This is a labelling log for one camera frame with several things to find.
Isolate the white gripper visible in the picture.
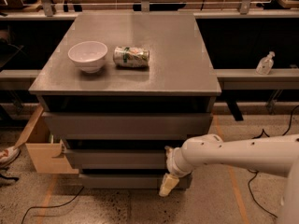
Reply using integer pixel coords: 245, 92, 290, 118
159, 146, 193, 197

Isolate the grey drawer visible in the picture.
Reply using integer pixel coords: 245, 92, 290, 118
65, 148, 173, 170
43, 112, 212, 140
78, 173, 193, 190

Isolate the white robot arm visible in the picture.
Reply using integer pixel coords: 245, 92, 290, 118
159, 134, 299, 224

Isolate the grey bottom drawer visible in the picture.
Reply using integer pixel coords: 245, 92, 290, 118
78, 173, 193, 190

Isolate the grey drawer cabinet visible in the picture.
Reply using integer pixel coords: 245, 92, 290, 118
30, 12, 221, 175

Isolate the grey top drawer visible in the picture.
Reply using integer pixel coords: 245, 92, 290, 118
43, 112, 212, 140

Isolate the open cardboard box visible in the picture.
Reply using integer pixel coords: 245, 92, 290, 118
14, 105, 78, 175

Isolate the crushed green drink can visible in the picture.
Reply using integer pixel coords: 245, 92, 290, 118
113, 47, 150, 68

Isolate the white bowl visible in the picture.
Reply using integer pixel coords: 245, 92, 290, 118
68, 41, 107, 73

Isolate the white sneaker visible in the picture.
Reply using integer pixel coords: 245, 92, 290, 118
0, 147, 20, 167

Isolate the black cable right floor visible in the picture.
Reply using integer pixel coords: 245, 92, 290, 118
247, 105, 299, 219

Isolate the black cable floor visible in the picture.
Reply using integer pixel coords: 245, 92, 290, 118
21, 186, 85, 224
247, 105, 299, 219

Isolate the black cable left floor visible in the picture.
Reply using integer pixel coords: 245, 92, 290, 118
21, 186, 85, 224

